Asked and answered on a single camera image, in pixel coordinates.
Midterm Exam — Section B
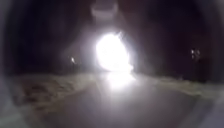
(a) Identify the bright lamp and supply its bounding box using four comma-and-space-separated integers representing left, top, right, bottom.
95, 31, 134, 73

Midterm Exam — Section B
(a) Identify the grey asphalt road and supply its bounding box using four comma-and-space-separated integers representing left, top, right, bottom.
42, 72, 214, 128

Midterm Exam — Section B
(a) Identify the pale grass verge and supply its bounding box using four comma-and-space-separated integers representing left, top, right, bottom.
9, 72, 101, 112
139, 74, 224, 101

